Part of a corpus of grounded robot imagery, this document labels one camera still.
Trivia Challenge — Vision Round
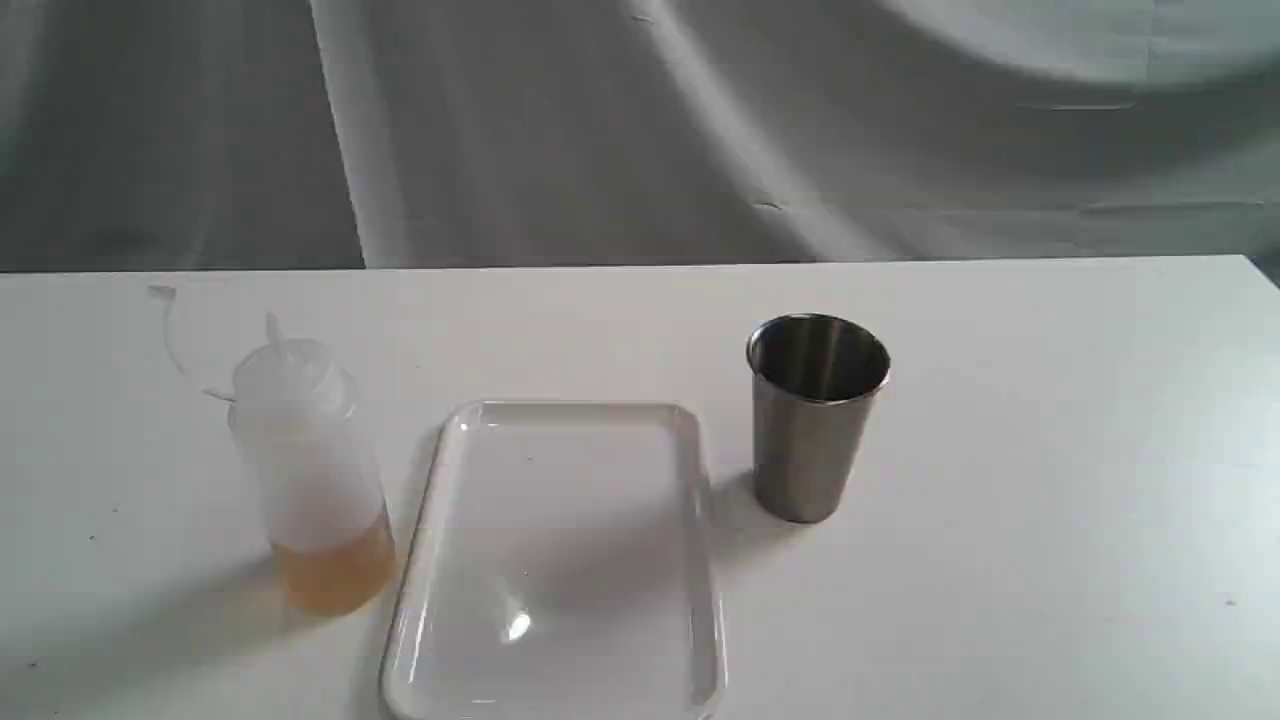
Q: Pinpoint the clear plastic squeeze bottle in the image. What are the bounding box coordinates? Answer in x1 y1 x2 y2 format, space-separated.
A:
147 284 398 616

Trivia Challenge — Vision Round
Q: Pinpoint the stainless steel cup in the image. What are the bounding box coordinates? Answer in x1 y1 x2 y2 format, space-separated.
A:
745 313 892 524

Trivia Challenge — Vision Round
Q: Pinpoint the clear plastic tray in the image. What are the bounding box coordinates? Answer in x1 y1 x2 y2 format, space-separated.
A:
380 400 727 719

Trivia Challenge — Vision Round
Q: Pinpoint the grey backdrop cloth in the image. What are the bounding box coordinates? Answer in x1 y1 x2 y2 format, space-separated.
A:
1 1 1277 277

